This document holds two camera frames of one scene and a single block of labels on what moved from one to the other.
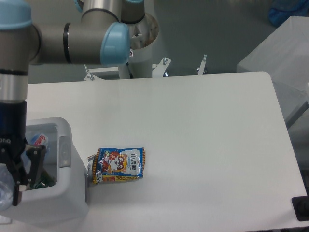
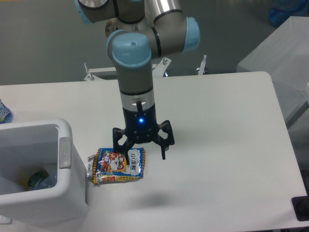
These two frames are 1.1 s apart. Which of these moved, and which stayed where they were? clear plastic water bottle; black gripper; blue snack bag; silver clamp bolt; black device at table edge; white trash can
Moved: black gripper; clear plastic water bottle
Stayed: silver clamp bolt; black device at table edge; white trash can; blue snack bag
